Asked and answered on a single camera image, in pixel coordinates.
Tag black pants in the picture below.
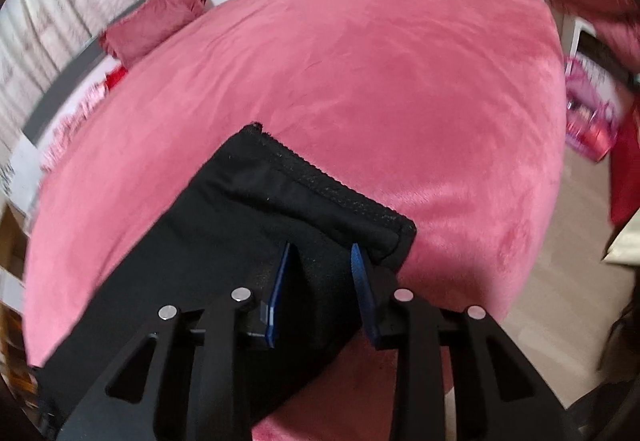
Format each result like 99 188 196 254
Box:
32 122 417 441

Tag grey and white bed headboard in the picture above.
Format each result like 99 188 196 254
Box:
22 0 223 152

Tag red clothes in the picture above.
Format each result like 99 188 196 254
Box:
102 66 128 94

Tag dark pink ruffled pillow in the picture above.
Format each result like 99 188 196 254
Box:
98 0 207 68

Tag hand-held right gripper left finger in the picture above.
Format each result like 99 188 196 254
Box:
57 242 293 441

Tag pink bag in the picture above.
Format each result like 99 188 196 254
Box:
565 54 621 163

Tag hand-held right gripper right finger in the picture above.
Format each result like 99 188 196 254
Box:
351 243 583 441

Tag pink bed blanket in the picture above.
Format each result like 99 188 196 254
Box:
22 0 568 441

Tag pink floral clothes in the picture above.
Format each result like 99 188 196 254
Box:
40 86 108 172

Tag red cloth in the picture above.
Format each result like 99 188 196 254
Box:
610 106 640 227

